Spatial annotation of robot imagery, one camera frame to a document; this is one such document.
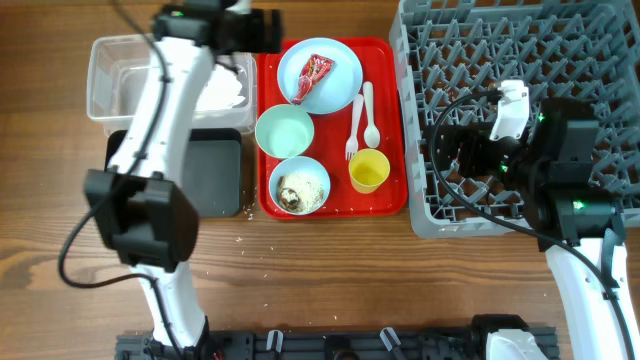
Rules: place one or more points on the food scraps and rice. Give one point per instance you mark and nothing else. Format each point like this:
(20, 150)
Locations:
(299, 192)

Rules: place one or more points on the clear plastic waste bin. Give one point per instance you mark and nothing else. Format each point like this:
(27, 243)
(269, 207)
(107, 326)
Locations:
(116, 75)

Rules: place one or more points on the white plastic fork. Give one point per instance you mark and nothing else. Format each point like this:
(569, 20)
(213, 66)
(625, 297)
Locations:
(351, 146)

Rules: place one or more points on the white napkin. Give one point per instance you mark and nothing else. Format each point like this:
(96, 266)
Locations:
(223, 91)

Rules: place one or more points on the yellow cup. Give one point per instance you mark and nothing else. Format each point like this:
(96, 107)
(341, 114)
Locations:
(368, 170)

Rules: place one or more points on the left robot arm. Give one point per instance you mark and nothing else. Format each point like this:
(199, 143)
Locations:
(183, 56)

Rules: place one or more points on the red snack wrapper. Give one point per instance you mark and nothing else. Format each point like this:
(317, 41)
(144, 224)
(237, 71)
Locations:
(314, 70)

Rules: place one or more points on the green bowl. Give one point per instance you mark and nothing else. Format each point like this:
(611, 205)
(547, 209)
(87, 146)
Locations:
(284, 131)

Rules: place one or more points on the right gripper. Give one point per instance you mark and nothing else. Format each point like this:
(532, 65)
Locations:
(462, 137)

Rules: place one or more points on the light blue bowl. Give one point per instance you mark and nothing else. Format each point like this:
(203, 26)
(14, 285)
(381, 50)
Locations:
(303, 164)

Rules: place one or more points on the light blue plate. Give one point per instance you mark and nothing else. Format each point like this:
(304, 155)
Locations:
(336, 89)

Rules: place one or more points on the white plastic spoon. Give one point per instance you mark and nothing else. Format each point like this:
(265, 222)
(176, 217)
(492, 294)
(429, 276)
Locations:
(371, 134)

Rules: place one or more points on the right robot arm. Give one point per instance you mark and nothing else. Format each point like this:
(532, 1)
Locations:
(578, 226)

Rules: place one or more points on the red serving tray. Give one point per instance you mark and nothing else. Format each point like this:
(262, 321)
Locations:
(332, 131)

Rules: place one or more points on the grey dishwasher rack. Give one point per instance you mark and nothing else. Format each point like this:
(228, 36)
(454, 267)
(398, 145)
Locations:
(587, 50)

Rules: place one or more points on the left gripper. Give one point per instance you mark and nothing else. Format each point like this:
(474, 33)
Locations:
(258, 43)

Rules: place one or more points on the black food waste tray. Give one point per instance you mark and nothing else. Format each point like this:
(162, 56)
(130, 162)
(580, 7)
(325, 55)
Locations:
(215, 175)

